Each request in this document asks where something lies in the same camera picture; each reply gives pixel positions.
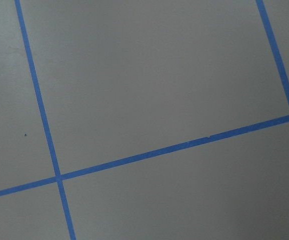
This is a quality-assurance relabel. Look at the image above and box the brown paper table cover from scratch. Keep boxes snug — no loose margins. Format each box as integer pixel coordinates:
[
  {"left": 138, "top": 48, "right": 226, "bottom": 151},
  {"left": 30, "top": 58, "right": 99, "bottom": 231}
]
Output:
[{"left": 0, "top": 0, "right": 289, "bottom": 240}]

